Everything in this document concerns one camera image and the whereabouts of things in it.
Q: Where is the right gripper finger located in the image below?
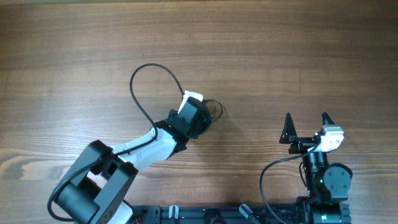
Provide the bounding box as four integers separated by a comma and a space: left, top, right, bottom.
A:
322, 112, 335, 125
279, 113, 297, 144

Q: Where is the black USB cable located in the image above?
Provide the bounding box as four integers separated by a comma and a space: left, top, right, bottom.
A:
203, 99, 224, 123

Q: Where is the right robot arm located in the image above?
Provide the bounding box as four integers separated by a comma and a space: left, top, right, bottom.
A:
279, 113, 353, 224

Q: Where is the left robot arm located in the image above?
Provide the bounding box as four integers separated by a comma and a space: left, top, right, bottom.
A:
47, 96, 212, 223

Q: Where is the right camera cable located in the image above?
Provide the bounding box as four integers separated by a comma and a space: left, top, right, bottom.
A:
259, 141, 321, 224

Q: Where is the camera cable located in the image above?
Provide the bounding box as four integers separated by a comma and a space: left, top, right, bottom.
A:
47, 63, 185, 222
259, 141, 321, 224

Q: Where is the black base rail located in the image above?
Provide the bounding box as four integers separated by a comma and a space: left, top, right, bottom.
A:
129, 202, 352, 224

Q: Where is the left camera cable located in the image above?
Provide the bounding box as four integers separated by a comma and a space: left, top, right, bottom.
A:
47, 63, 185, 222

